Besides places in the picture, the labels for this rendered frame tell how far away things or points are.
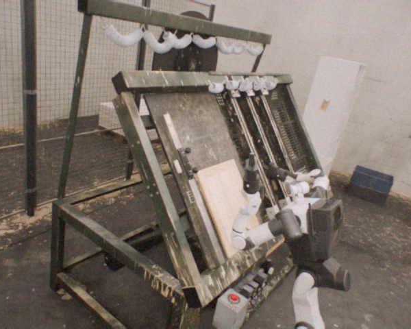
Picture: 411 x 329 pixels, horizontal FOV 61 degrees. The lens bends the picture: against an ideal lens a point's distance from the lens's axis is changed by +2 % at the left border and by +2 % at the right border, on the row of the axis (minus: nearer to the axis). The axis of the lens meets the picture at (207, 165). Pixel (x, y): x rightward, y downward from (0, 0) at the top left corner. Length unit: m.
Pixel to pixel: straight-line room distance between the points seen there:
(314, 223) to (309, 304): 0.51
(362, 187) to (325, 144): 0.97
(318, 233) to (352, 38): 5.51
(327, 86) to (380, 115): 1.63
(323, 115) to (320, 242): 3.99
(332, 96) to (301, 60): 1.79
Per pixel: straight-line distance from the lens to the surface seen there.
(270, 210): 2.66
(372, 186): 6.24
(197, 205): 2.05
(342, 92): 5.71
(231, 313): 1.86
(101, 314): 2.77
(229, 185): 2.37
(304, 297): 2.20
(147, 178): 1.91
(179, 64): 2.82
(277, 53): 7.51
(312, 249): 2.00
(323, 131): 5.82
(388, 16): 7.08
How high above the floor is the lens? 2.17
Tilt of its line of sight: 22 degrees down
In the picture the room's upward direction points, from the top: 11 degrees clockwise
